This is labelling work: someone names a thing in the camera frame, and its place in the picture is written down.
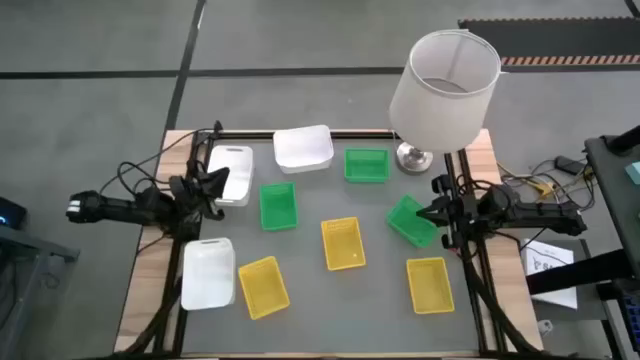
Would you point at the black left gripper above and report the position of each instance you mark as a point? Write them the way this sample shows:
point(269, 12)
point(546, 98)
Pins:
point(192, 200)

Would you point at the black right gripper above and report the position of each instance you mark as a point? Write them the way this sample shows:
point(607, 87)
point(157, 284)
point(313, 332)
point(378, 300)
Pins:
point(462, 215)

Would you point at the green plastic mesh basket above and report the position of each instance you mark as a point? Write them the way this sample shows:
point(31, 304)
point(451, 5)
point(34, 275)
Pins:
point(278, 207)
point(366, 166)
point(407, 223)

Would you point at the white plastic basket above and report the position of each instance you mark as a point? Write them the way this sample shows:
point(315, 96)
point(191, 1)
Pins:
point(207, 275)
point(302, 147)
point(239, 165)

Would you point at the yellow plastic mesh basket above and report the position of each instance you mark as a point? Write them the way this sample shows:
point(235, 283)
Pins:
point(342, 245)
point(430, 286)
point(263, 289)

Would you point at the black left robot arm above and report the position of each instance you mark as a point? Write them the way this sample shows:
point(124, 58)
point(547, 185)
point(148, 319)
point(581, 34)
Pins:
point(120, 209)

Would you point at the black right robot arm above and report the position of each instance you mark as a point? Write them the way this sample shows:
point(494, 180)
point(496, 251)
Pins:
point(540, 212)

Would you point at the white shade silver table lamp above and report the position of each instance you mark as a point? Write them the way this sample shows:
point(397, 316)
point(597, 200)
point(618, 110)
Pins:
point(440, 115)

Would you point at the white printed paper sheet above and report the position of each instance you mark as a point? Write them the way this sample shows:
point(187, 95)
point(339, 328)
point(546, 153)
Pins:
point(547, 260)

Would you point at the black power adapter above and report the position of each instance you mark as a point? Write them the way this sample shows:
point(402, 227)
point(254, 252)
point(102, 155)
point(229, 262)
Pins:
point(570, 164)

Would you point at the small white object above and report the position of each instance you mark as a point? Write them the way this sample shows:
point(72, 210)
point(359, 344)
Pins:
point(545, 327)

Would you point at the grey table mat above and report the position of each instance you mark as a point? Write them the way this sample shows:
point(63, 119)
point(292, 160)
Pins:
point(320, 320)

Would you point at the black side desk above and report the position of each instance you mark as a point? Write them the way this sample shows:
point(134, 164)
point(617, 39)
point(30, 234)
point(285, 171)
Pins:
point(615, 200)

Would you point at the grey metal cart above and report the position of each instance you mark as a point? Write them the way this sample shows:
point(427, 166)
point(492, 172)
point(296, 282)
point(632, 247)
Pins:
point(30, 250)

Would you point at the teal box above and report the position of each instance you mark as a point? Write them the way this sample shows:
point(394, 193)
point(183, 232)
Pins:
point(634, 172)

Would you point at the black device with blue light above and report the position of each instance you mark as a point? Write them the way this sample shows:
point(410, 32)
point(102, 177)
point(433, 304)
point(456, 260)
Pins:
point(10, 214)

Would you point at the black hazard striped floor mat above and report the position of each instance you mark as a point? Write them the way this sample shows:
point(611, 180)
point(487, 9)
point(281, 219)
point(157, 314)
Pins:
point(560, 37)

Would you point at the blue plastic crate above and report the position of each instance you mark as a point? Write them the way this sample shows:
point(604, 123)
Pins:
point(632, 317)

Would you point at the black aluminium table frame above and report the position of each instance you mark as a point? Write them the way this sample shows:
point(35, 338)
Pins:
point(300, 134)

